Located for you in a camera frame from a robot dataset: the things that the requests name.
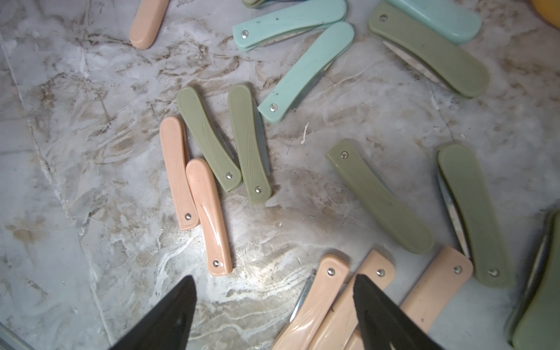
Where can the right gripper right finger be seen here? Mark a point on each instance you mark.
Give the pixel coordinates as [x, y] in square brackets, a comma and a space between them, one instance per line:
[383, 325]

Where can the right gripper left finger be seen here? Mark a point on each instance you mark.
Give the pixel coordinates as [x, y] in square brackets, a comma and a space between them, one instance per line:
[168, 324]

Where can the pink knife pair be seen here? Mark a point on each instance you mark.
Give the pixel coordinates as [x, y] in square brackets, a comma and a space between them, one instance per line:
[175, 155]
[207, 203]

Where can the olive knife pair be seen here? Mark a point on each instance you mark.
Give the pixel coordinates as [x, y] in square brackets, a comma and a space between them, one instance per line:
[221, 162]
[250, 143]

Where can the yellow storage box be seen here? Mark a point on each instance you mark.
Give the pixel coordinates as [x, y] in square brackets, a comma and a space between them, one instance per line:
[548, 10]

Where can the olive knife centre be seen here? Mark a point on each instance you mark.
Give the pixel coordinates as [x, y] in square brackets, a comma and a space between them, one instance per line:
[393, 216]

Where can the olive knife far right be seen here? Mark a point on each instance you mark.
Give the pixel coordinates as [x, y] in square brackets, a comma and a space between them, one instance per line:
[535, 322]

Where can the mint knife centre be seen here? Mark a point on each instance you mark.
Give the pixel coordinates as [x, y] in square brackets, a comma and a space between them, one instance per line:
[333, 41]

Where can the mint knife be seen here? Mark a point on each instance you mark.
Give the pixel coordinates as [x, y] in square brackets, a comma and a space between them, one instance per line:
[446, 18]
[333, 41]
[288, 22]

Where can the olive knife upper right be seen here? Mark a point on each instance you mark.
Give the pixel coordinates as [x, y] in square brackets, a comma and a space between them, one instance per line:
[437, 58]

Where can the mint knife upper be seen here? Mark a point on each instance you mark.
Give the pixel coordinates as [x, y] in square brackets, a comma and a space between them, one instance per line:
[288, 22]

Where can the mint knife top right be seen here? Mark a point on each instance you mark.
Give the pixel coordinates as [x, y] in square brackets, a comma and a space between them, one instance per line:
[446, 18]

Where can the olive knife top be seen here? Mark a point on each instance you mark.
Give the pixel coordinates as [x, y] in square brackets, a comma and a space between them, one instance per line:
[253, 4]

